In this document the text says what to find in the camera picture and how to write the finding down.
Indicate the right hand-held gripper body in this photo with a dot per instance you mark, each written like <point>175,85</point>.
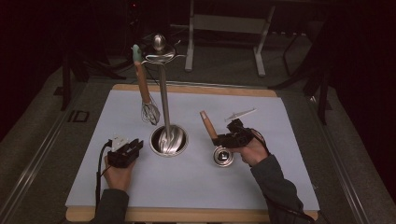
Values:
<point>241,138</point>

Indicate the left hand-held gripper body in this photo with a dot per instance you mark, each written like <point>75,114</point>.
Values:
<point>120,160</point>

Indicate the steel utensil rack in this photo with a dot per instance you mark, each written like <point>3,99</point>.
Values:
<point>164,102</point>

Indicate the person's left hand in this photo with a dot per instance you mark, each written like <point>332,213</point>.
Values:
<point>118,179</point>

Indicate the person's right hand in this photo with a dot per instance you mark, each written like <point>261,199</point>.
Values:
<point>254,152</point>

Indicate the white table mat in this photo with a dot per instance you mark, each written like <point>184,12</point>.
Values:
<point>280,161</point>

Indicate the black metal stand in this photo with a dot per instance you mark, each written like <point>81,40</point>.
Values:
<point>322,99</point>
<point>66,81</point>

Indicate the white metal stand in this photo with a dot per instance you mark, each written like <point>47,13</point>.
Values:
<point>229,24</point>

